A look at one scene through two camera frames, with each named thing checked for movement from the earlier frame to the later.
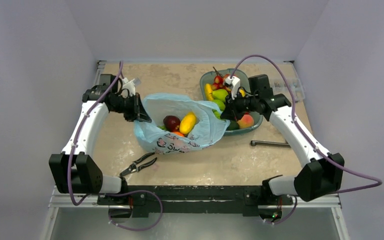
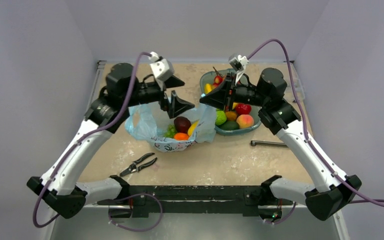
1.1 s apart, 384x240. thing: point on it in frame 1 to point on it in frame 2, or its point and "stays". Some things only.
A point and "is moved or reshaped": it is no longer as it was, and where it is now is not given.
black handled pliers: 134,167 stays
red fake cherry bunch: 218,82 stays
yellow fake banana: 208,90 stays
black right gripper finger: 228,114 to 219,97
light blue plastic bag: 209,124 is moved or reshaped
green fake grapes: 162,127 to 171,132
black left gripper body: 127,108 to 163,101
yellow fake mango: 187,123 is moved or reshaped
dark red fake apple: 171,123 to 182,124
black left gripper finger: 139,112 to 177,106
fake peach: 246,121 stays
